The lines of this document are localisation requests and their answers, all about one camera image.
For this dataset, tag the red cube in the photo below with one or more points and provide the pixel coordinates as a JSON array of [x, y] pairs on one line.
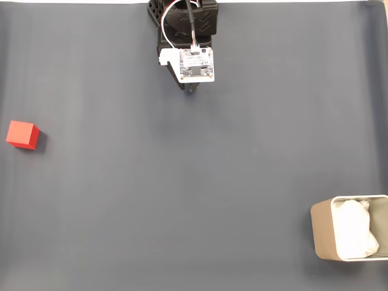
[[22, 134]]

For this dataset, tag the beige box with rounded corners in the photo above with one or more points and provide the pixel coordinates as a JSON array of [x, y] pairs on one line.
[[322, 230]]

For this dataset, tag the dark blue table mat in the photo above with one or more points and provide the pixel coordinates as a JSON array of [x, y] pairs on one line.
[[194, 182]]

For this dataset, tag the white crumpled cloth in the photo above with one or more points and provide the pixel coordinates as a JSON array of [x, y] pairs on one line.
[[353, 230]]

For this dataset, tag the white camera circuit board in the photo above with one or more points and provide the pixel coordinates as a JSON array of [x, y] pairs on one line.
[[195, 65]]

